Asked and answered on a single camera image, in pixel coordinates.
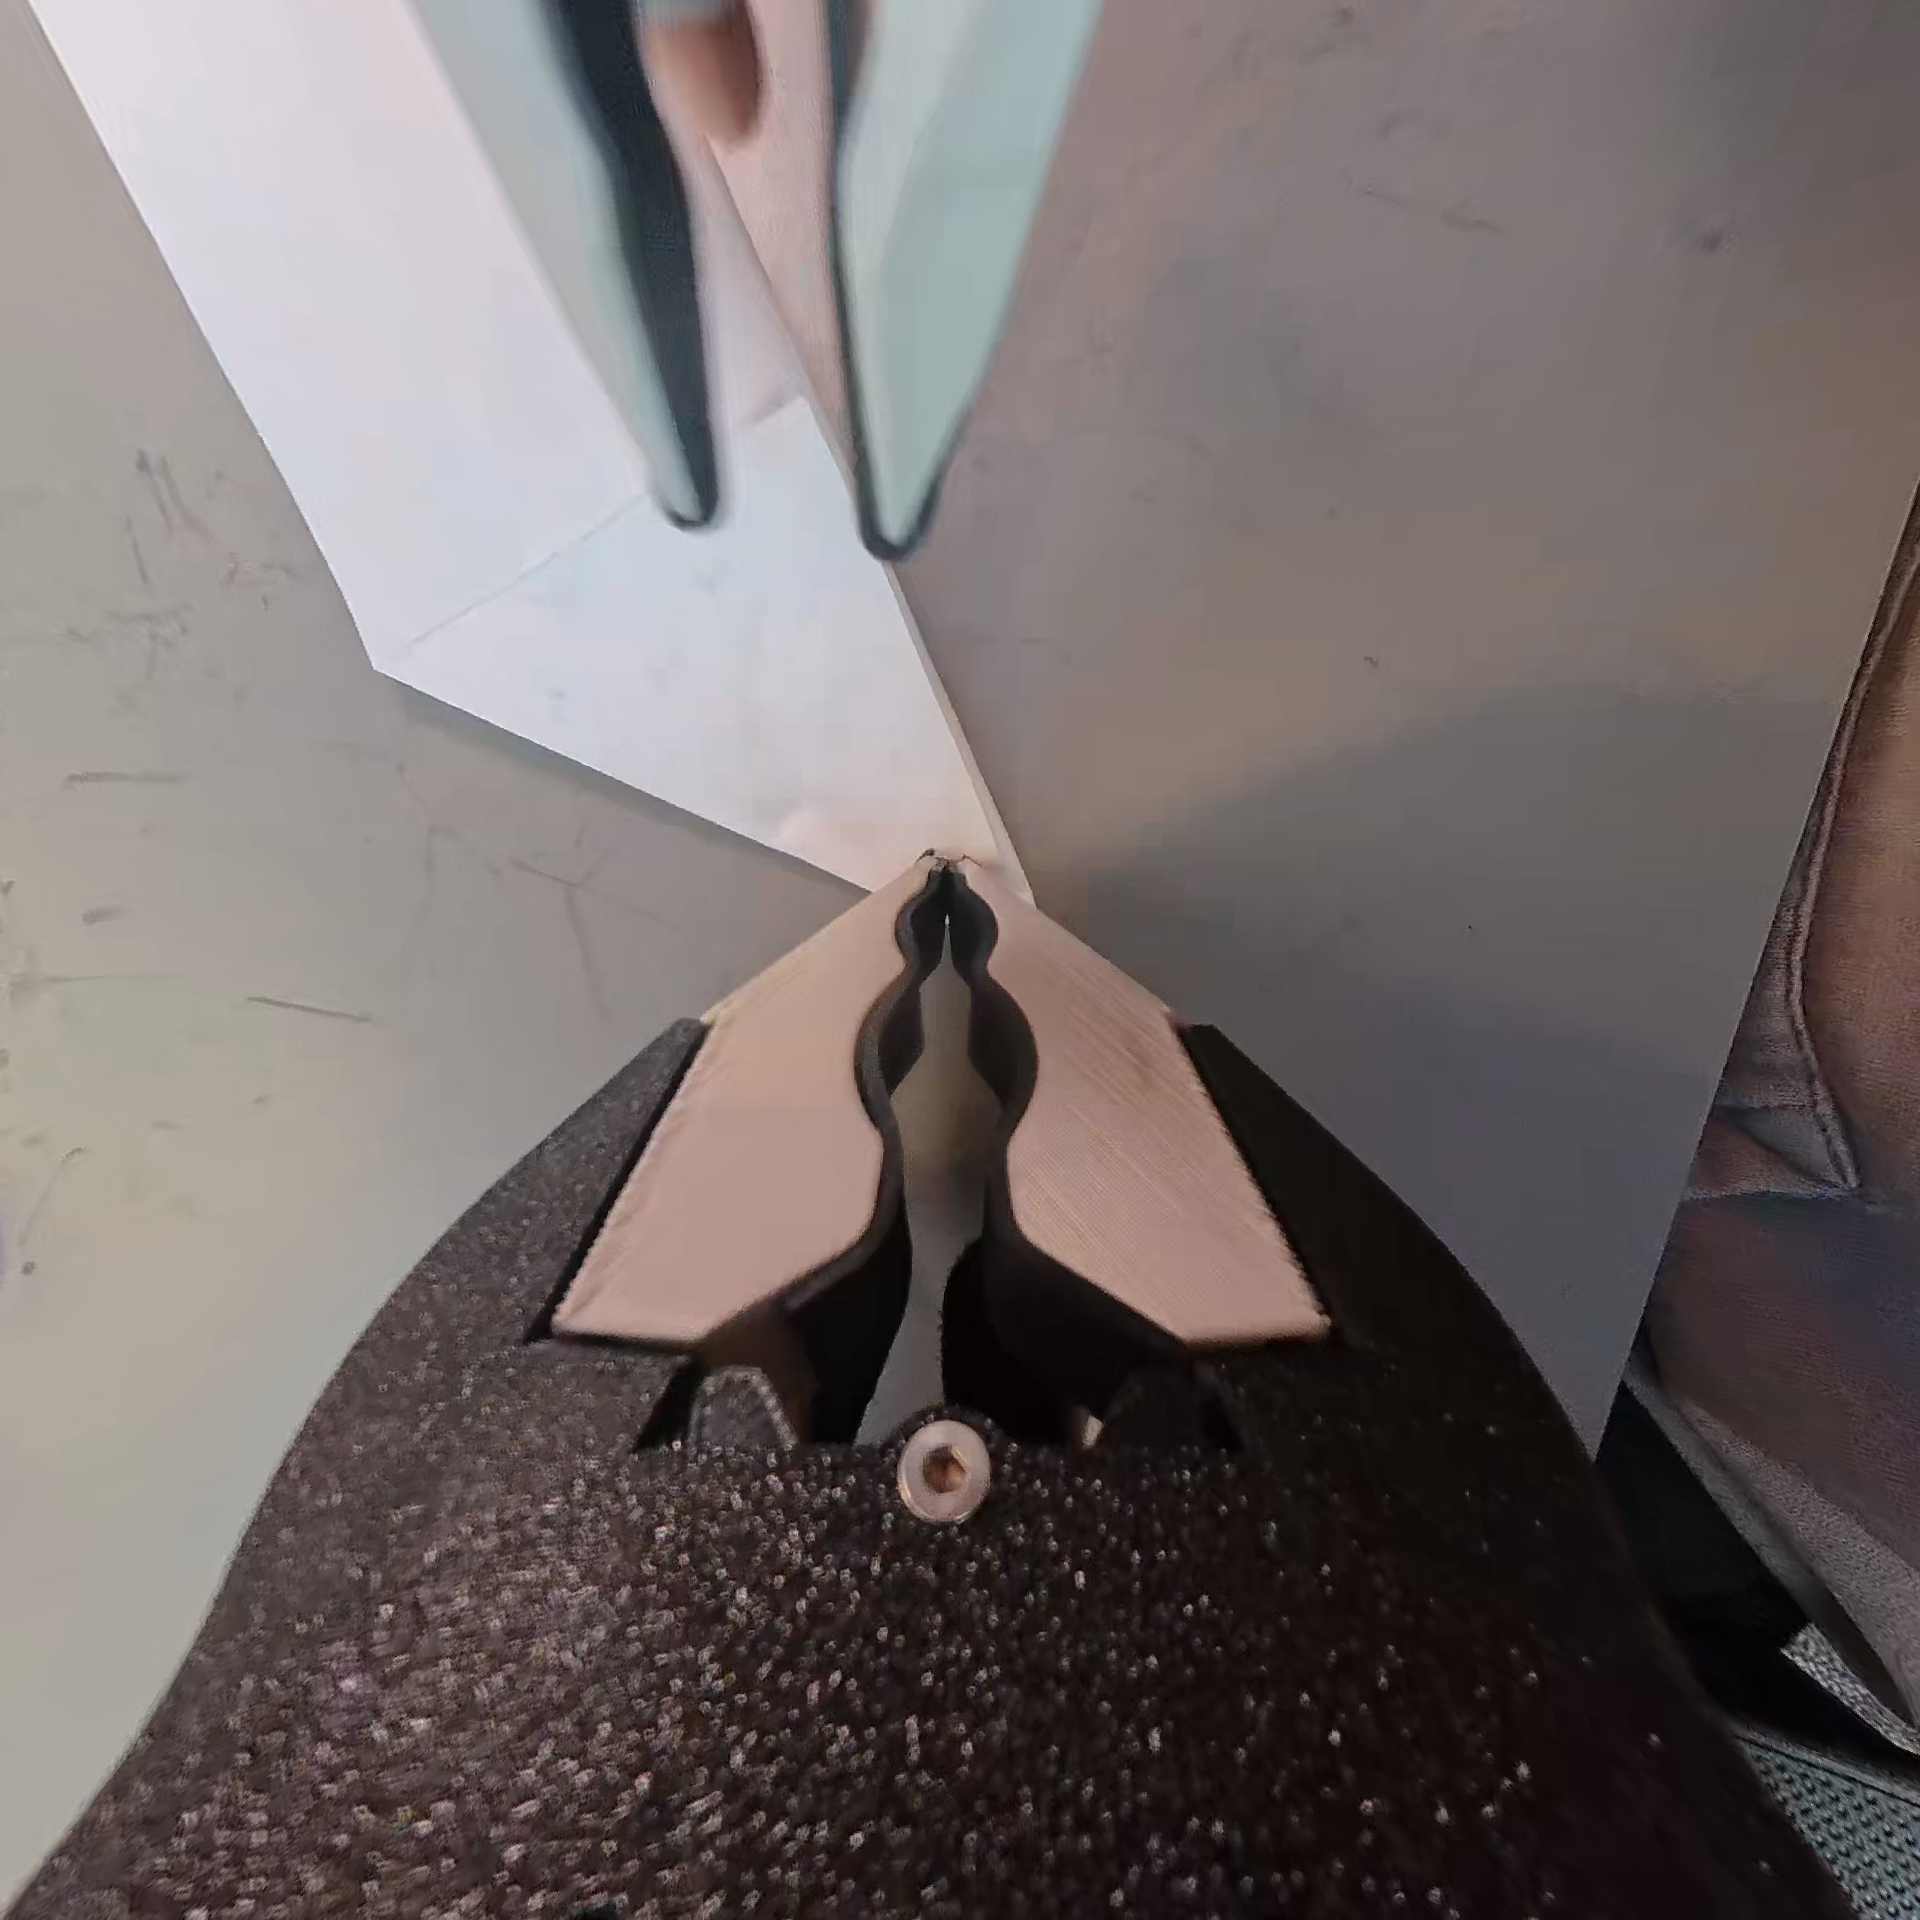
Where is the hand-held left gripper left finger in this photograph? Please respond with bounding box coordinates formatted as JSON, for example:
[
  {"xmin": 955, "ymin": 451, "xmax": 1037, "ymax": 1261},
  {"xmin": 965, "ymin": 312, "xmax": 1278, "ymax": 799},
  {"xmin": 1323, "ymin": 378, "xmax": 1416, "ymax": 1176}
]
[{"xmin": 550, "ymin": 859, "xmax": 950, "ymax": 1446}]

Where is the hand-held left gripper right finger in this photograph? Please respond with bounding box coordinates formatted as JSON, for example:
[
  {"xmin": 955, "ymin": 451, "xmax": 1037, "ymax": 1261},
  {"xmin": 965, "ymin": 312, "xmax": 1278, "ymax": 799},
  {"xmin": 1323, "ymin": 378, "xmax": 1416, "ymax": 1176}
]
[{"xmin": 944, "ymin": 863, "xmax": 1334, "ymax": 1446}]

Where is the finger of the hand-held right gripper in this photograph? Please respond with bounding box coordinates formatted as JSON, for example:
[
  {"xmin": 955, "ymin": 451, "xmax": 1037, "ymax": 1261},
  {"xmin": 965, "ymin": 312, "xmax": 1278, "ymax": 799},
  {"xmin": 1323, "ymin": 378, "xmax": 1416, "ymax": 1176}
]
[
  {"xmin": 411, "ymin": 0, "xmax": 725, "ymax": 530},
  {"xmin": 824, "ymin": 0, "xmax": 1106, "ymax": 562}
]

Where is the white paper sheet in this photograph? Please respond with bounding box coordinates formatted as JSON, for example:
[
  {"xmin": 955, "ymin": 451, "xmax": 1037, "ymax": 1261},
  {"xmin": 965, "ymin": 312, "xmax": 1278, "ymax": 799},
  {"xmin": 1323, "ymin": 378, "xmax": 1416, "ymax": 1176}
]
[{"xmin": 30, "ymin": 0, "xmax": 1040, "ymax": 1443}]

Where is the grey desk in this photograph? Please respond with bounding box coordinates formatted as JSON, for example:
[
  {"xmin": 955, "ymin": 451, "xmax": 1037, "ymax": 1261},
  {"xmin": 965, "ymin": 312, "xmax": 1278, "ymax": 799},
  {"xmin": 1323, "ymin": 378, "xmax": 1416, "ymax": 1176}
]
[{"xmin": 0, "ymin": 0, "xmax": 1920, "ymax": 1863}]

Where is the person's right hand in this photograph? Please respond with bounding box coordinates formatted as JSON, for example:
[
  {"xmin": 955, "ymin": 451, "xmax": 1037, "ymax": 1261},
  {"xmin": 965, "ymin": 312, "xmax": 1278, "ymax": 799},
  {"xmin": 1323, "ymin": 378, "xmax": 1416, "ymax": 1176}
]
[{"xmin": 660, "ymin": 0, "xmax": 771, "ymax": 145}]

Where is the beige printed hoodie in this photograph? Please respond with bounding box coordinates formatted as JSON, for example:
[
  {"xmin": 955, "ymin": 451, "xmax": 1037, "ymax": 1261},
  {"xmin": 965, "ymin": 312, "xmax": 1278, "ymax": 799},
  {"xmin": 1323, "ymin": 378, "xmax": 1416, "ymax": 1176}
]
[{"xmin": 1627, "ymin": 496, "xmax": 1920, "ymax": 1771}]

